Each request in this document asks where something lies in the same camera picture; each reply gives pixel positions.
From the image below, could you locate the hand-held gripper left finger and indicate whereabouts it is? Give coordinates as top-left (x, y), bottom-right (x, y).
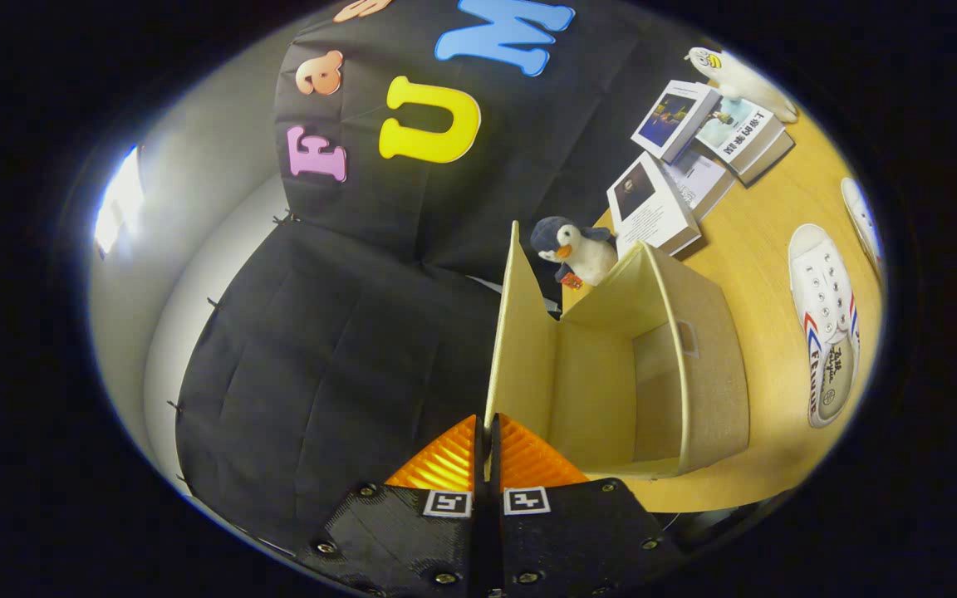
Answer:
top-left (296, 414), bottom-right (483, 598)

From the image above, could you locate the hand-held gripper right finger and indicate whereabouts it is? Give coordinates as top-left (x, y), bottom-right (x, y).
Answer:
top-left (487, 413), bottom-right (687, 598)

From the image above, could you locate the beige fabric storage box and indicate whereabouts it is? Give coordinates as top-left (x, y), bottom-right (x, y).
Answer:
top-left (485, 220), bottom-right (751, 481)

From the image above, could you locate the white canvas shoe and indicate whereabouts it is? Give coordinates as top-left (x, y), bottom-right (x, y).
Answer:
top-left (841, 176), bottom-right (885, 279)
top-left (788, 223), bottom-right (861, 429)

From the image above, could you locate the black backdrop cloth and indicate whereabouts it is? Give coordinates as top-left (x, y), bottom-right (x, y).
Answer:
top-left (175, 0), bottom-right (695, 549)

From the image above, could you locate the penguin plush toy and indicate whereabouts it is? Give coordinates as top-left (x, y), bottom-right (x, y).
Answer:
top-left (530, 216), bottom-right (619, 290)

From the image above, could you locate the book with portrait cover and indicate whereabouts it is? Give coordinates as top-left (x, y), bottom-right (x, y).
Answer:
top-left (606, 151), bottom-right (702, 260)

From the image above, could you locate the white book with text cover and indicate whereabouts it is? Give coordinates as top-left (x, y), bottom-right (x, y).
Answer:
top-left (665, 145), bottom-right (737, 223)

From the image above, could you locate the book with blue picture cover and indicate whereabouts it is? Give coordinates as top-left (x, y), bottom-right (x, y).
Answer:
top-left (631, 80), bottom-right (722, 164)

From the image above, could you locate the thick book pale blue cover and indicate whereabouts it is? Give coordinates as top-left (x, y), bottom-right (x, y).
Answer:
top-left (694, 96), bottom-right (787, 174)

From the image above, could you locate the white duck plush toy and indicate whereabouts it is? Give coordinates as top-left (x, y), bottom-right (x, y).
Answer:
top-left (685, 47), bottom-right (799, 125)

